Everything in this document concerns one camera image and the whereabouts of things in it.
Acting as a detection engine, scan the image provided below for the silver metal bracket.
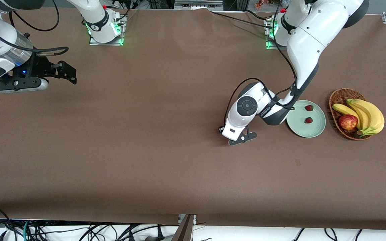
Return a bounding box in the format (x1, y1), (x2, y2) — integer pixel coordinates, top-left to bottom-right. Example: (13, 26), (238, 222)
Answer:
(178, 214), (197, 226)

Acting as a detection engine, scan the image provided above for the silver equipment box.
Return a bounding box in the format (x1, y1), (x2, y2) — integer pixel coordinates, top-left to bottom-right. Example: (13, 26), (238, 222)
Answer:
(174, 0), (224, 10)

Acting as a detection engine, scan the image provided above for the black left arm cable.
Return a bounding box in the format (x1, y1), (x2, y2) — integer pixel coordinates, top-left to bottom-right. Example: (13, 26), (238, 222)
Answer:
(223, 0), (298, 127)

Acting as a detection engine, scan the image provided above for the small yellow banana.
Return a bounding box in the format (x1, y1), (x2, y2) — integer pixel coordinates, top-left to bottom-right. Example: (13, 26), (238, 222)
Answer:
(332, 104), (361, 130)

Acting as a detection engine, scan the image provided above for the long black table cable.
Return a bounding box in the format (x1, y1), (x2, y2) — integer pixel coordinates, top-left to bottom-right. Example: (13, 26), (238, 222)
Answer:
(210, 10), (275, 30)

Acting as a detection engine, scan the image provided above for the brown table cover sheet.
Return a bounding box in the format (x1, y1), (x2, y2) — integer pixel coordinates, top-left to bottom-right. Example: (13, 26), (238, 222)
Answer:
(0, 6), (386, 231)

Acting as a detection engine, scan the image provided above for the red apple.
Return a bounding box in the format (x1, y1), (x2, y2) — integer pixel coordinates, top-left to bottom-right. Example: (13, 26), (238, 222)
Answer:
(339, 114), (359, 131)

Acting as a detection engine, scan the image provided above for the pale green plate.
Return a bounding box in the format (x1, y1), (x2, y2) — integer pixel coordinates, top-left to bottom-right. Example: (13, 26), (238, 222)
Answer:
(286, 100), (326, 138)

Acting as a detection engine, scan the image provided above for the dark metal beam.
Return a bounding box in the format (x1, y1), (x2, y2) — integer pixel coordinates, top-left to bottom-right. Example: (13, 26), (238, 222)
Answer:
(172, 215), (194, 241)

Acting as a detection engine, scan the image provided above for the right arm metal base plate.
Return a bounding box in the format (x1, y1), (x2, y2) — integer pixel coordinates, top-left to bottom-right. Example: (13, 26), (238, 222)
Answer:
(89, 15), (126, 46)

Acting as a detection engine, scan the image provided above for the large yellow banana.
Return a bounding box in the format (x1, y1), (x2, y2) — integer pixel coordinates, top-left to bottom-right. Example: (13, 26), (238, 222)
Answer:
(349, 99), (385, 137)

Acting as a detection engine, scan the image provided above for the black cable bundle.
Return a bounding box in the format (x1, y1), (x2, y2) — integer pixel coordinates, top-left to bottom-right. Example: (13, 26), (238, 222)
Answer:
(29, 222), (180, 241)

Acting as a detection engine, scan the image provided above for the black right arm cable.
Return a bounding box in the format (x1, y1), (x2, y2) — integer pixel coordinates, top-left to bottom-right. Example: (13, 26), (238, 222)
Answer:
(0, 0), (70, 57)

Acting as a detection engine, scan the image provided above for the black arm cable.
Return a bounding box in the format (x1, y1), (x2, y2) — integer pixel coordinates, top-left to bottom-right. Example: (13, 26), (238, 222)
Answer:
(223, 0), (298, 127)
(0, 0), (70, 57)

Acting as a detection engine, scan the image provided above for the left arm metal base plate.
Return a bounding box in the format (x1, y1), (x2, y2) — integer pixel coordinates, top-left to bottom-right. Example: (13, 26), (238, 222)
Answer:
(265, 18), (301, 51)

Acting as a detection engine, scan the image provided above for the brown wicker basket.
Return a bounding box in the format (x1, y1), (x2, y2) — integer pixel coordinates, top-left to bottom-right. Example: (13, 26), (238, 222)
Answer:
(329, 88), (381, 140)

